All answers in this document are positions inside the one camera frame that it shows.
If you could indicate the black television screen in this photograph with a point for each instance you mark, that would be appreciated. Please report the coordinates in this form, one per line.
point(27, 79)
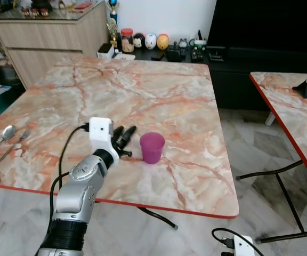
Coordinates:
point(265, 24)

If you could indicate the white round figurine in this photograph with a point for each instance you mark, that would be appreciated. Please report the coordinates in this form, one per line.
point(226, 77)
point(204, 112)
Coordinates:
point(151, 41)

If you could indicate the white green mug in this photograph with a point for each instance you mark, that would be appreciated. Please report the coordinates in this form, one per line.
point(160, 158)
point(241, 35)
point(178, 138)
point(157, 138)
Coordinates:
point(197, 42)

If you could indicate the orange round figurine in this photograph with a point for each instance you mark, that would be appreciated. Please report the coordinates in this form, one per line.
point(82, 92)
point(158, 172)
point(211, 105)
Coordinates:
point(163, 42)

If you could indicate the black round figurine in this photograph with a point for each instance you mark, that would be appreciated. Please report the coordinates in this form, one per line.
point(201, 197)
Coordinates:
point(139, 41)

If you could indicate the gold trophy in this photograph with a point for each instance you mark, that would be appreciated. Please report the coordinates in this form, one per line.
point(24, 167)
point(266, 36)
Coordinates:
point(112, 29)

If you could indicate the purple plastic cup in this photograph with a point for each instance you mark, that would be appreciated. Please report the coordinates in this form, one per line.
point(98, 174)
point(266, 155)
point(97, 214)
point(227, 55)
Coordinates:
point(152, 148)

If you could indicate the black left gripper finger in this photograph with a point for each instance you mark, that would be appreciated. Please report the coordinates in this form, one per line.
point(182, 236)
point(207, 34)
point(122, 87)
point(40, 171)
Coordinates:
point(118, 133)
point(129, 133)

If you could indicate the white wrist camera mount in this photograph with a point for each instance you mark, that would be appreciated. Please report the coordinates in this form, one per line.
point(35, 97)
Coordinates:
point(243, 247)
point(100, 130)

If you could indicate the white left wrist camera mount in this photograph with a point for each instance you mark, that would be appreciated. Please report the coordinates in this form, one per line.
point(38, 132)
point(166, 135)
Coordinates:
point(100, 130)

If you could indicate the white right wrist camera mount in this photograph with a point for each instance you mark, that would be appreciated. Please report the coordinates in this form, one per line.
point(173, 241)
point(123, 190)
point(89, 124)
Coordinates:
point(243, 247)

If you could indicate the metal spoon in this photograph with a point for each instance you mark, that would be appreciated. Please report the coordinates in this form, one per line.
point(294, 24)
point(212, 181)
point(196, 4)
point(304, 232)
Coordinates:
point(7, 133)

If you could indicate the red lidded glass jar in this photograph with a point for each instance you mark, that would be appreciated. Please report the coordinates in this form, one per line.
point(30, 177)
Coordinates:
point(127, 41)

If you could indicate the metal fork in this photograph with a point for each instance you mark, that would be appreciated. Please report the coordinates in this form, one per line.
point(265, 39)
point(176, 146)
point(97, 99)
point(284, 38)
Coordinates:
point(12, 145)

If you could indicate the small white box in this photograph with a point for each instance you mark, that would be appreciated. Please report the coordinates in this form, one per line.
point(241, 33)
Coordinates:
point(105, 50)

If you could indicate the light wooden cabinet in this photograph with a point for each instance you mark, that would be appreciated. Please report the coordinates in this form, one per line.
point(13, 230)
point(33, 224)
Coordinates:
point(47, 45)

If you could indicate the marble pattern folding table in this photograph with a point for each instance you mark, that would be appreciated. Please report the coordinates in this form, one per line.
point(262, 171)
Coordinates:
point(295, 114)
point(143, 90)

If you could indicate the small grey figurine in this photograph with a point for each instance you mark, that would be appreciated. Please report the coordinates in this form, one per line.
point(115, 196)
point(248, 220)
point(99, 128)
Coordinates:
point(183, 44)

